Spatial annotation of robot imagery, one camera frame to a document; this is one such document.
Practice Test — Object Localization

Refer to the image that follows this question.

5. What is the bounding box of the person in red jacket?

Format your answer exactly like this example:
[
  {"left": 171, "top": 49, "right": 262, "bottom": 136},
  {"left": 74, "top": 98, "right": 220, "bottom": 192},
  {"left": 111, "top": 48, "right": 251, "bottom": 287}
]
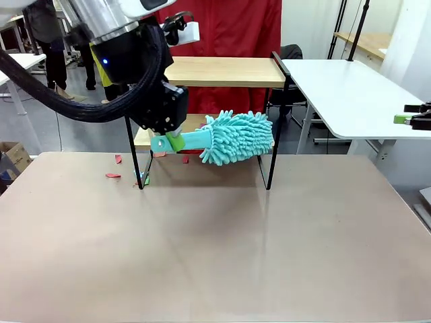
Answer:
[{"left": 156, "top": 0, "right": 282, "bottom": 155}]

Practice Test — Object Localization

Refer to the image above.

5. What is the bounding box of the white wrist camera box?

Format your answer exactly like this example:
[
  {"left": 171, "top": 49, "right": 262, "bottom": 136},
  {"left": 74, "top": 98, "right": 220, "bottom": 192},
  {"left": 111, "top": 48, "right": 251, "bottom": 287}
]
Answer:
[{"left": 162, "top": 11, "right": 201, "bottom": 46}]

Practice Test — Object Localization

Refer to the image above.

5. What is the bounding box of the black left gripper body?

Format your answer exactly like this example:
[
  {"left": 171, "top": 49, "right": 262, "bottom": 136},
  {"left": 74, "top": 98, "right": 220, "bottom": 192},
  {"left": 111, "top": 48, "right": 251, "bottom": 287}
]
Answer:
[{"left": 129, "top": 79, "right": 190, "bottom": 136}]

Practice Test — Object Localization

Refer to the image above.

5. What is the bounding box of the black braided cable sleeve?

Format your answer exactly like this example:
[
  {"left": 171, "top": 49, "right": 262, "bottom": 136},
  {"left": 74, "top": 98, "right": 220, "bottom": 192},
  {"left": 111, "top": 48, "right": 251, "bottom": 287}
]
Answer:
[{"left": 0, "top": 25, "right": 174, "bottom": 124}]

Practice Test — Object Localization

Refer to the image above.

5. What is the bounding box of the black clothed mannequin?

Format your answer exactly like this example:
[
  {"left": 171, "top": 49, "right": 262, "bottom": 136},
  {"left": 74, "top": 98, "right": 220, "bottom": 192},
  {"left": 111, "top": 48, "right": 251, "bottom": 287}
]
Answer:
[{"left": 79, "top": 43, "right": 99, "bottom": 92}]

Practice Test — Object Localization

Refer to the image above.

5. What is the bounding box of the wooden top background table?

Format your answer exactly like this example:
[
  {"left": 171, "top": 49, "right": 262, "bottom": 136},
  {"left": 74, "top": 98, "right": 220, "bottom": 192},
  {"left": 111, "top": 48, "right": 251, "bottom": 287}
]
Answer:
[{"left": 333, "top": 32, "right": 393, "bottom": 61}]

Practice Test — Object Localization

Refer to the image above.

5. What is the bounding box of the cardboard box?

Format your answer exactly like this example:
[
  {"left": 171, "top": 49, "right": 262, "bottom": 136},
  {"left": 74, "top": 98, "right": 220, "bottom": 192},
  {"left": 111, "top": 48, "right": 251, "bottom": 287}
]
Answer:
[{"left": 0, "top": 141, "right": 34, "bottom": 184}]

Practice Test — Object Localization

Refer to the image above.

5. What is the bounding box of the grey top black trousers mannequin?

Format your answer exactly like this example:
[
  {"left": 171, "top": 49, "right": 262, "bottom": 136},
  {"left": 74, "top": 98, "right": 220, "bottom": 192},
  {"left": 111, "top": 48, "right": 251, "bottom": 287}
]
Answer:
[{"left": 22, "top": 0, "right": 70, "bottom": 100}]

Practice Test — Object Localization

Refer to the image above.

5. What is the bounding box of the large white side table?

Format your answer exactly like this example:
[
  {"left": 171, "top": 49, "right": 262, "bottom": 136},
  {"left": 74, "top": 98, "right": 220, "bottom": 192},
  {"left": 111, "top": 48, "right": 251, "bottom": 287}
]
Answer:
[{"left": 280, "top": 59, "right": 431, "bottom": 162}]

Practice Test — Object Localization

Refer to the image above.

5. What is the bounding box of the black stand pole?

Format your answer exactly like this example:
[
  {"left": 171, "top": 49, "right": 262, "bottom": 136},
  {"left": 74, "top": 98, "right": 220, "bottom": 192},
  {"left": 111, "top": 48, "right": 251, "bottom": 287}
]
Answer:
[{"left": 347, "top": 0, "right": 371, "bottom": 62}]

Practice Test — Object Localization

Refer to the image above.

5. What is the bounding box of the black tripod stand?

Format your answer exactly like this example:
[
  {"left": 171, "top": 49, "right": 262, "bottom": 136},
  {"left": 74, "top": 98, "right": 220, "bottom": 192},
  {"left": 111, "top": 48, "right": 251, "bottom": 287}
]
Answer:
[{"left": 328, "top": 0, "right": 348, "bottom": 60}]

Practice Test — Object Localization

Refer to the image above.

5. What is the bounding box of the two-tier wooden shelf black frame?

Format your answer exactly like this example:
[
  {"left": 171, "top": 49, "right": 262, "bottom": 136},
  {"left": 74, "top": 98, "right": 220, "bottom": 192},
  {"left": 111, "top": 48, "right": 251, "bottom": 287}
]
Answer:
[{"left": 124, "top": 50, "right": 291, "bottom": 191}]

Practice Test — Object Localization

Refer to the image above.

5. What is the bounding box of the grey metal rail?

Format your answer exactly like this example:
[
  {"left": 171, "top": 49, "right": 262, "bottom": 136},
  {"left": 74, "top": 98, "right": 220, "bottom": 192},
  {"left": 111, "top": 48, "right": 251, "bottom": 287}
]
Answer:
[{"left": 412, "top": 186, "right": 431, "bottom": 233}]

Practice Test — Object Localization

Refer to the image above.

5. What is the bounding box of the thin black hanging cable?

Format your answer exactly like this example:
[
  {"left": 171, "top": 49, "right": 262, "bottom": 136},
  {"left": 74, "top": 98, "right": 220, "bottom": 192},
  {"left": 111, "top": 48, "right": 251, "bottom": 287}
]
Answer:
[{"left": 55, "top": 110, "right": 64, "bottom": 152}]

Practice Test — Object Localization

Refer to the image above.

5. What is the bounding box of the black pole on white table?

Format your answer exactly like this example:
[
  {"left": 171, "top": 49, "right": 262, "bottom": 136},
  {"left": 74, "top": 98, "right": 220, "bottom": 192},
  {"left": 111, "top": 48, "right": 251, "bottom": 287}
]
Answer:
[{"left": 24, "top": 18, "right": 42, "bottom": 57}]

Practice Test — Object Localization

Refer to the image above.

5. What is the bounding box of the black office chair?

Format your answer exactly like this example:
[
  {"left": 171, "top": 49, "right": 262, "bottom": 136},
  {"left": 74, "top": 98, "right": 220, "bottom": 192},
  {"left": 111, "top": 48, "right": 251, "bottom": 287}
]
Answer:
[{"left": 267, "top": 43, "right": 351, "bottom": 146}]

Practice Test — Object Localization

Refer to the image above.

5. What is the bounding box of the teal chenille duster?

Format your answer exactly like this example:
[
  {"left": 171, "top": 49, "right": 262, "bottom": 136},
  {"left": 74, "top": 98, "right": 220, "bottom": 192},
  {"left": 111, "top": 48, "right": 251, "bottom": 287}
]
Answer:
[{"left": 150, "top": 110, "right": 275, "bottom": 166}]

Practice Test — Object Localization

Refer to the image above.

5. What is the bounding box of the white background table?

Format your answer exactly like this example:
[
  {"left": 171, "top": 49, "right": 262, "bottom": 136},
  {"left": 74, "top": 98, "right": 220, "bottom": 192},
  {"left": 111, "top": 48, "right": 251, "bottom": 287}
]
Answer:
[{"left": 0, "top": 52, "right": 47, "bottom": 117}]

